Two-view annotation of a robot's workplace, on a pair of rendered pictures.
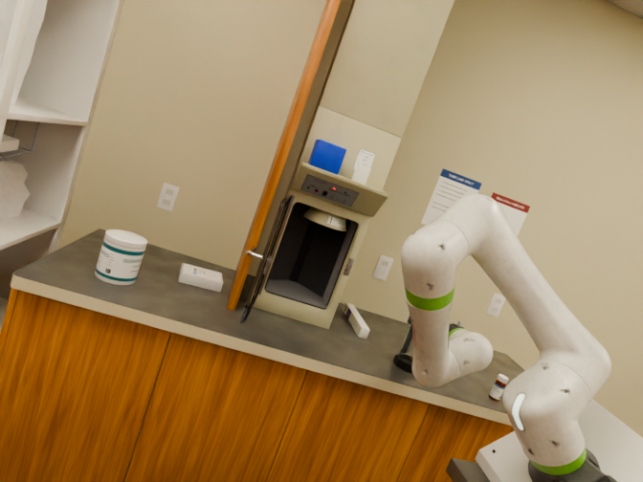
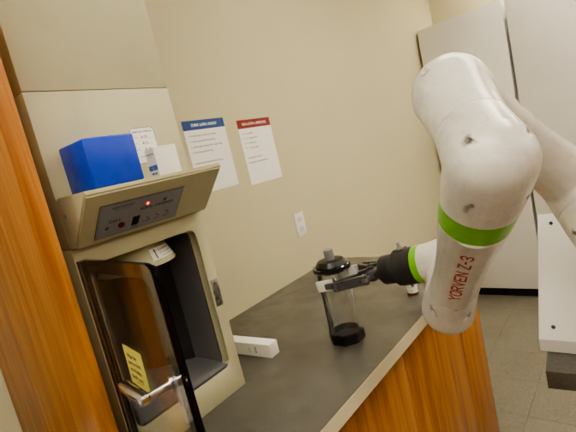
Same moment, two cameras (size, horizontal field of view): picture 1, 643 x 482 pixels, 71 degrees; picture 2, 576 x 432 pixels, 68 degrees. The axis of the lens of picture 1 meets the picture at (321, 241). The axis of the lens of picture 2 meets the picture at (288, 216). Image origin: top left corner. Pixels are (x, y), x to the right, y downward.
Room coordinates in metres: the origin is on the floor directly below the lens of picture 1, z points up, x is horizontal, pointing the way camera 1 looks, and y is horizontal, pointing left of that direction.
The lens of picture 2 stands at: (0.72, 0.35, 1.49)
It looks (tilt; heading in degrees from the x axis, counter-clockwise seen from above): 8 degrees down; 321
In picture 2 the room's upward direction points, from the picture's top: 13 degrees counter-clockwise
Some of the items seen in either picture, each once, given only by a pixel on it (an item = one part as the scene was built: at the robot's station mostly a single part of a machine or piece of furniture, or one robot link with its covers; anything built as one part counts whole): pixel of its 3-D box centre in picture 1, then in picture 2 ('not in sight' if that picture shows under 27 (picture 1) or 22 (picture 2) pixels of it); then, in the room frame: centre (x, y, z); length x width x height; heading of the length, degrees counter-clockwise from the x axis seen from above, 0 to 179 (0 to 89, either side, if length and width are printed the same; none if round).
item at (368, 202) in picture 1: (339, 190); (152, 202); (1.59, 0.00, 1.46); 0.32 x 0.11 x 0.10; 100
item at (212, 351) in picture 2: (308, 249); (141, 316); (1.76, 0.04, 1.19); 0.26 x 0.24 x 0.35; 100
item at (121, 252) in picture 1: (121, 256); not in sight; (1.43, 0.61, 1.01); 0.13 x 0.13 x 0.15
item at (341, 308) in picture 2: (418, 338); (339, 299); (1.58, -0.45, 1.06); 0.11 x 0.11 x 0.21
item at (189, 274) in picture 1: (201, 276); not in sight; (1.68, 0.39, 0.96); 0.16 x 0.12 x 0.04; 109
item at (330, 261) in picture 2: not in sight; (330, 261); (1.58, -0.45, 1.18); 0.09 x 0.09 x 0.07
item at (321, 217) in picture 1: (327, 216); (135, 255); (1.75, 0.01, 1.34); 0.18 x 0.18 x 0.05
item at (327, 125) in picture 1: (320, 218); (125, 265); (1.77, 0.04, 1.32); 0.32 x 0.25 x 0.77; 100
